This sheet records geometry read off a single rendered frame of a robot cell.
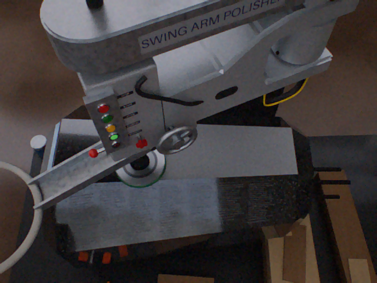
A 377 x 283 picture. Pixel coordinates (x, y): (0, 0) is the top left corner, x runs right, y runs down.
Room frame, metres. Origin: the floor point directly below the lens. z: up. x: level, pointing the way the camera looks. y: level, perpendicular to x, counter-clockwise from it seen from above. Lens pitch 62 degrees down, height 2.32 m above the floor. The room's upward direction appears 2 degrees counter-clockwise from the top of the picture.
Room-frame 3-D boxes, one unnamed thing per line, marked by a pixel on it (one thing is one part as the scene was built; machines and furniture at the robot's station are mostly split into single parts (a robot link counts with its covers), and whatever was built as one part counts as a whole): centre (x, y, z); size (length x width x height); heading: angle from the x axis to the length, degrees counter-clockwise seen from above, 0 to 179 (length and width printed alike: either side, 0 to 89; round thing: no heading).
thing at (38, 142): (1.25, 0.93, 0.08); 0.10 x 0.10 x 0.13
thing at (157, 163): (0.74, 0.20, 0.82); 0.21 x 0.21 x 0.01
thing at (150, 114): (0.77, 0.12, 1.30); 0.36 x 0.22 x 0.45; 112
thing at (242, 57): (0.87, -0.17, 1.28); 0.74 x 0.23 x 0.49; 112
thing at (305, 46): (0.98, -0.41, 1.32); 0.19 x 0.19 x 0.20
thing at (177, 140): (0.67, 0.04, 1.18); 0.15 x 0.10 x 0.15; 112
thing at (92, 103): (0.61, 0.22, 1.35); 0.08 x 0.03 x 0.28; 112
